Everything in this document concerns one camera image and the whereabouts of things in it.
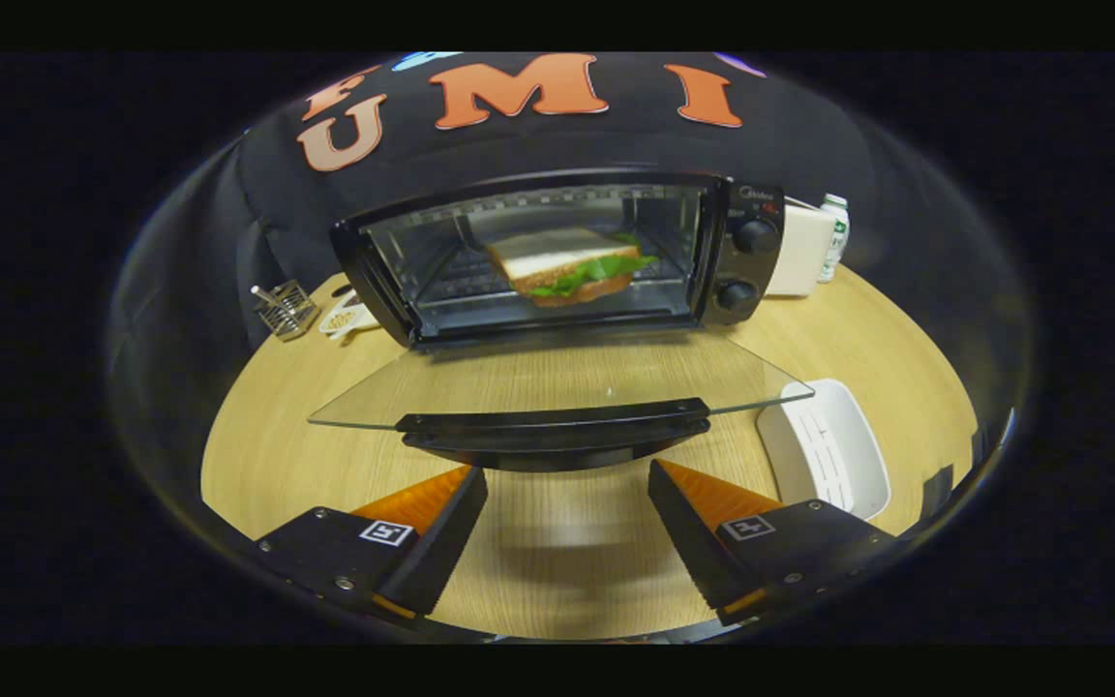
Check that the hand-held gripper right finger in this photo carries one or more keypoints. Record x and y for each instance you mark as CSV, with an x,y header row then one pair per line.
x,y
688,542

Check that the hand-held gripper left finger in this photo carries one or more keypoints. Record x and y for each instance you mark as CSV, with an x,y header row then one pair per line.
x,y
441,542

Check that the black toaster oven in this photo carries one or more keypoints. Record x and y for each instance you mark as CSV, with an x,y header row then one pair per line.
x,y
751,266

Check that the lettuce sandwich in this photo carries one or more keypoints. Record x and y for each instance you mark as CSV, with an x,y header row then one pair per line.
x,y
567,261

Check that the white pop-up toaster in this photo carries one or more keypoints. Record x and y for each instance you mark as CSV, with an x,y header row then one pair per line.
x,y
799,252

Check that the white rectangular tray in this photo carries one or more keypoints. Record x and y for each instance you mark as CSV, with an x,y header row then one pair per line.
x,y
828,455

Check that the white green-label bottle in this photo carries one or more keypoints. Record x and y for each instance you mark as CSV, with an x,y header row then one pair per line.
x,y
835,232

